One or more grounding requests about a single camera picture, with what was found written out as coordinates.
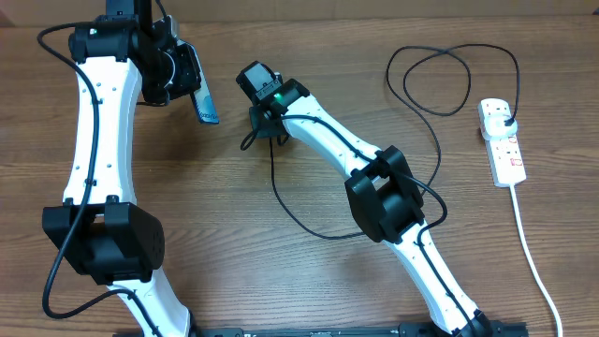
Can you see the white power strip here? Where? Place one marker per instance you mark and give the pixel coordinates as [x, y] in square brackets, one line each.
[505, 160]

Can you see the white charger plug adapter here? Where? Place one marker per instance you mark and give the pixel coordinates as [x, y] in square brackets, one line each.
[495, 128]

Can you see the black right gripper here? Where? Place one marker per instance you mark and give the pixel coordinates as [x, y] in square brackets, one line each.
[264, 130]

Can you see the blue Galaxy smartphone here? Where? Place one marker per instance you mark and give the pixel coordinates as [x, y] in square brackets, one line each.
[202, 98]

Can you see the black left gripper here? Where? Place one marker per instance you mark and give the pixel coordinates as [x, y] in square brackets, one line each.
[190, 81]

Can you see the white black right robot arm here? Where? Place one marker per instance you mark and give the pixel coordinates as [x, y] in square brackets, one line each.
[385, 198]

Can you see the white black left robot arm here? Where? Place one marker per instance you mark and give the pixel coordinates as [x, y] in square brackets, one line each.
[123, 59]

